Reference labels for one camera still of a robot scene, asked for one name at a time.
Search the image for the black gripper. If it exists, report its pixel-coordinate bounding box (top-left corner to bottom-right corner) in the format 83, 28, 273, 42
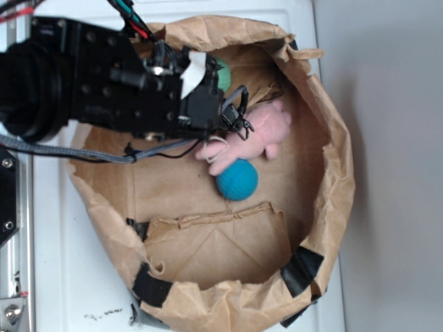
69, 23, 252, 140

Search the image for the green foam ball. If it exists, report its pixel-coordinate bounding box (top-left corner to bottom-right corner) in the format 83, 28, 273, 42
215, 58, 232, 93

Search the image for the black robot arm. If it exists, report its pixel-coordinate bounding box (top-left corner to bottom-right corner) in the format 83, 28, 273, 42
1, 17, 253, 142

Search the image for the blue foam ball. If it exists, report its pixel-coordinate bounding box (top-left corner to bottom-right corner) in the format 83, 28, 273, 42
215, 159, 259, 201

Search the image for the pink plush bunny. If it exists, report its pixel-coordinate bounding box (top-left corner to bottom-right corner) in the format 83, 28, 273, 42
195, 99, 292, 176

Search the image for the brown paper bag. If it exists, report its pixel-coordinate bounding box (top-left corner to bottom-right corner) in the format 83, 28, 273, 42
68, 15, 355, 331

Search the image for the white plastic tray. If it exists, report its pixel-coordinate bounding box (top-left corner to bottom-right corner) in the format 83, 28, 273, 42
31, 0, 348, 332

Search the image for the grey braided cable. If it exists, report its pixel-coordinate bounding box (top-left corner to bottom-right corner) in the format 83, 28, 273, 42
0, 84, 248, 164

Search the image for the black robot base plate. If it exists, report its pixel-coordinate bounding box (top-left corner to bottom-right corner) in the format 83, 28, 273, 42
0, 148, 18, 247

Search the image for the aluminium frame rail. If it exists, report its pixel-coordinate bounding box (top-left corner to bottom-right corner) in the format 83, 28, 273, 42
1, 147, 37, 331

